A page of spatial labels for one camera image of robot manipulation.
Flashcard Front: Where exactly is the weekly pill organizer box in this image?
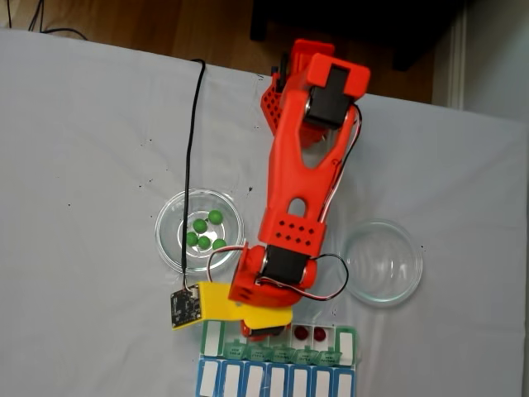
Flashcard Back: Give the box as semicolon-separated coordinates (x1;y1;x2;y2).
193;314;360;397

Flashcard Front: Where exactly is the white table cloth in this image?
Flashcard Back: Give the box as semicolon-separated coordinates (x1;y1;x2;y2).
0;27;529;397

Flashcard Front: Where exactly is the thin servo wire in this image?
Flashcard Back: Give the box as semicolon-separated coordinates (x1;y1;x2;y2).
312;253;350;302

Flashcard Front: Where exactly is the clear glass bowl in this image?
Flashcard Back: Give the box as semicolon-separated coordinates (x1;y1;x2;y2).
338;218;424;309
155;188;245;277

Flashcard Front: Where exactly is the black camera circuit board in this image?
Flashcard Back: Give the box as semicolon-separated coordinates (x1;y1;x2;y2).
169;288;203;332

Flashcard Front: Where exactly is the black furniture piece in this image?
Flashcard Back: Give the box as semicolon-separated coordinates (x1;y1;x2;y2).
250;0;470;72

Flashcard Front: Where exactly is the black camera cable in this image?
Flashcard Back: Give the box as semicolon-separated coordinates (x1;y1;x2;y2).
181;58;207;290

